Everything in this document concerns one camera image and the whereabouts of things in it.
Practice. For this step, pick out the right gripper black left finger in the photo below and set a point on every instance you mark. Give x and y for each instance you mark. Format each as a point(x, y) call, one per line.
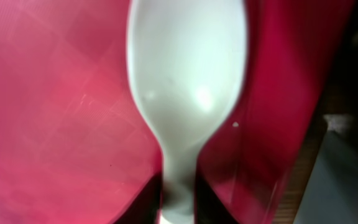
point(144, 208)

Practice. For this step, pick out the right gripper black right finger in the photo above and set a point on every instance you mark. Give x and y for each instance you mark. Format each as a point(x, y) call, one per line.
point(208, 207)

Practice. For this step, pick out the white plastic spoon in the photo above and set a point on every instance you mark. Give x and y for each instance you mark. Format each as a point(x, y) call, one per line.
point(185, 63)

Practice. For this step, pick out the grey dishwasher rack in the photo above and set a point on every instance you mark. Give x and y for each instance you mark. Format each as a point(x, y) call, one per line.
point(331, 194)

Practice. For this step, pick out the red plastic tray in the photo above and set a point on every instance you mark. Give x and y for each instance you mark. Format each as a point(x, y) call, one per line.
point(74, 148)

